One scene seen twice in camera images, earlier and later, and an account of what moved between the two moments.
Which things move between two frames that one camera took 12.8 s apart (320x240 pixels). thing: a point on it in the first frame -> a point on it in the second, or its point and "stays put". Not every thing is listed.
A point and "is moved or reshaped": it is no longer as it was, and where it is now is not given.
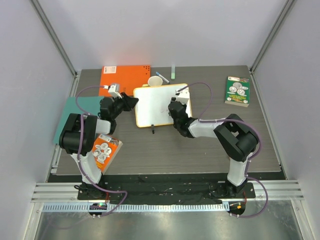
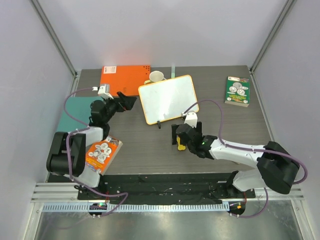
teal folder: x=91 y=105 stays put
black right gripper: x=177 y=110 -> x=185 y=133
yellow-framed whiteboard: x=152 y=107 is moved or reshaped
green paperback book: x=237 y=91 stays put
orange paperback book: x=105 y=150 stays put
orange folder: x=128 y=77 stays put
